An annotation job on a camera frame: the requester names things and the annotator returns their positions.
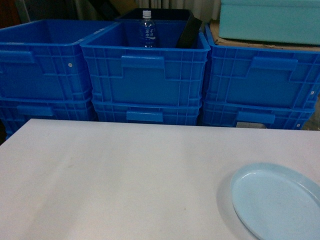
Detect light blue oval tray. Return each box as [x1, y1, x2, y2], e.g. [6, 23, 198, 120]
[230, 163, 320, 240]

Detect black plastic tray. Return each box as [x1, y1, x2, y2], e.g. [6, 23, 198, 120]
[110, 8, 202, 52]

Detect blue crate lower middle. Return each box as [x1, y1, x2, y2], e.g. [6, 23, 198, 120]
[92, 100, 202, 126]

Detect blue crate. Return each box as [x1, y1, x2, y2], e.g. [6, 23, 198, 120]
[202, 22, 320, 110]
[80, 21, 210, 108]
[0, 98, 98, 139]
[92, 100, 202, 126]
[200, 100, 315, 130]
[0, 19, 112, 101]

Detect blue crate lower right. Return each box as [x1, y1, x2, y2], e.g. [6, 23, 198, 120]
[200, 100, 315, 130]

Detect blue crate upper middle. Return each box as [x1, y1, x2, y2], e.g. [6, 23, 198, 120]
[80, 21, 210, 108]

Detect clear plastic water bottle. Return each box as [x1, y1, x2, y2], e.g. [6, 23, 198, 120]
[139, 10, 157, 48]

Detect blue crate upper right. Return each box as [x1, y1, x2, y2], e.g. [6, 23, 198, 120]
[202, 22, 320, 110]

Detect blue crate upper left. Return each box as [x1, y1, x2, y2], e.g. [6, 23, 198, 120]
[0, 19, 112, 101]

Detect blue crate lower left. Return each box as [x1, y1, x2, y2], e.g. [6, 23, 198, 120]
[0, 98, 98, 139]

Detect teal plastic tub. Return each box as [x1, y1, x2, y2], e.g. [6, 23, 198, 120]
[219, 0, 320, 45]

